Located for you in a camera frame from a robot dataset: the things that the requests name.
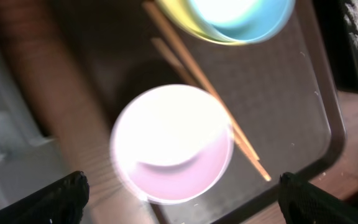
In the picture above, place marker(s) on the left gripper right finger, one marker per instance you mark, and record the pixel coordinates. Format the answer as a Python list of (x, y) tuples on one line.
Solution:
[(303, 203)]

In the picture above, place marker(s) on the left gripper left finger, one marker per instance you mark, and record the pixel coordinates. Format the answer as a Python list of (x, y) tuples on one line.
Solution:
[(61, 202)]

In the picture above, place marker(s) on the wooden chopstick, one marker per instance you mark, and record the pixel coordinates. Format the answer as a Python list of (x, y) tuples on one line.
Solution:
[(178, 56), (198, 79)]

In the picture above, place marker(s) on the white pink bowl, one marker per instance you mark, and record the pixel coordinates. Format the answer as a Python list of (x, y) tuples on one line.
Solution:
[(171, 144)]

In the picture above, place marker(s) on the light blue small plate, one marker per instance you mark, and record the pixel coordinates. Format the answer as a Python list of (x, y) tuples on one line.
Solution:
[(242, 21)]

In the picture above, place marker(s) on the grey plastic dish rack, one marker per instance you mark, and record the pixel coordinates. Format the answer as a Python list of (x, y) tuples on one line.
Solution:
[(29, 161)]

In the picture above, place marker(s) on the dark brown serving tray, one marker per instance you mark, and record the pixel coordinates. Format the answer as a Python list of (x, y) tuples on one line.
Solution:
[(281, 92)]

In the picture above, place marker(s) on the black rectangular tray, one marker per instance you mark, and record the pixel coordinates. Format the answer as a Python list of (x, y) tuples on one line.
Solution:
[(338, 26)]

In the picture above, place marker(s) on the yellow round plate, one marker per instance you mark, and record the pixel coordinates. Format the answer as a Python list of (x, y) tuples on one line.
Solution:
[(180, 13)]

